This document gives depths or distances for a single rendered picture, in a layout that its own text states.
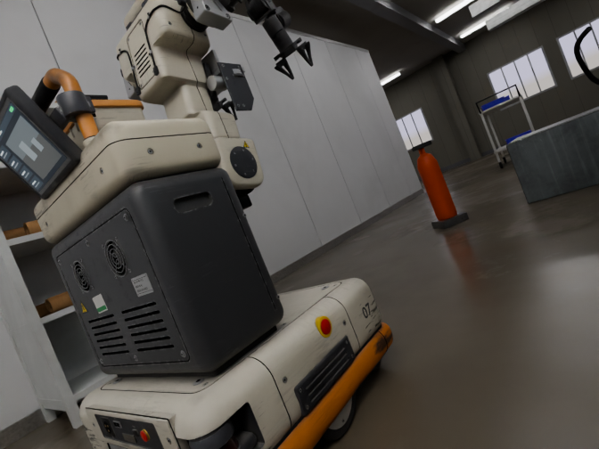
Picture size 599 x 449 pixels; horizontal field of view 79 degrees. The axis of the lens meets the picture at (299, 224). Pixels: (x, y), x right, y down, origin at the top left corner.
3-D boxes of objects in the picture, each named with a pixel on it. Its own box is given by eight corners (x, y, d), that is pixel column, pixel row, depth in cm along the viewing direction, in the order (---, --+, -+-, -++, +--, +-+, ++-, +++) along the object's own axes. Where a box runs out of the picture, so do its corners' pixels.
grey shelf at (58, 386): (46, 422, 190) (-75, 144, 185) (187, 336, 260) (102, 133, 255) (76, 428, 162) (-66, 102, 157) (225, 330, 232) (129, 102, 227)
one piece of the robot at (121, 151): (233, 444, 67) (54, 13, 64) (114, 422, 101) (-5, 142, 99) (329, 348, 92) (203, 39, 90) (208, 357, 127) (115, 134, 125)
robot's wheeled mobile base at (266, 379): (249, 559, 58) (189, 417, 57) (100, 485, 99) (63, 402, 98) (402, 344, 110) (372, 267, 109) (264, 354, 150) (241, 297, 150)
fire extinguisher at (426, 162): (473, 214, 284) (443, 134, 282) (463, 224, 262) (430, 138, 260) (438, 224, 302) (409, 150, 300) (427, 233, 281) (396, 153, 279)
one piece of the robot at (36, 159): (106, 173, 73) (8, 74, 65) (54, 222, 95) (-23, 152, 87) (143, 146, 81) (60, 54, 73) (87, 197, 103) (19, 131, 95)
